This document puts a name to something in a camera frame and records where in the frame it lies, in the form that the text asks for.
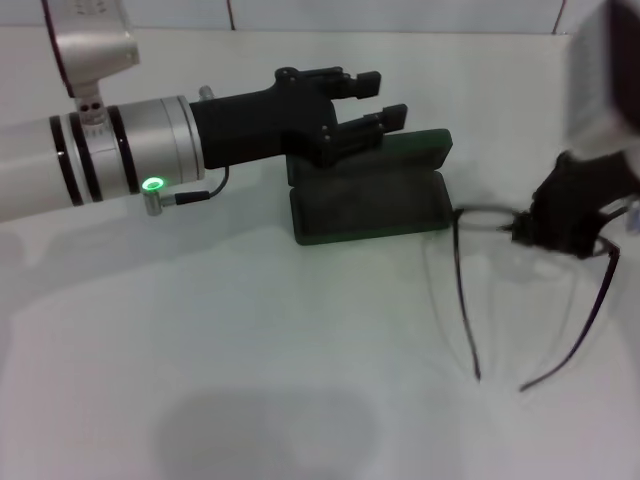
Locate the green glasses case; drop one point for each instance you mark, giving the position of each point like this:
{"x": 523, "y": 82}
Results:
{"x": 370, "y": 205}

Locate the black thin-frame glasses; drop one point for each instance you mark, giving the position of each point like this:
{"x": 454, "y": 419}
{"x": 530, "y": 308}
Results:
{"x": 461, "y": 290}

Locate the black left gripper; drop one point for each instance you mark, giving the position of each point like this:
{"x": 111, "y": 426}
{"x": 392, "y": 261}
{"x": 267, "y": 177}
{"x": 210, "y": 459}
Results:
{"x": 250, "y": 125}

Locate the silver connector stub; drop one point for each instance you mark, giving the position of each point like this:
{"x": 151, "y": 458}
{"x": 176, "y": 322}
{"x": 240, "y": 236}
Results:
{"x": 205, "y": 93}

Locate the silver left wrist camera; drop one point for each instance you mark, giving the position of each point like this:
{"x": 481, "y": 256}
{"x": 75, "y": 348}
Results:
{"x": 95, "y": 45}

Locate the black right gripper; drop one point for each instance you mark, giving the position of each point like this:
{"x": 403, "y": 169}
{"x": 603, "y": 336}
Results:
{"x": 570, "y": 210}

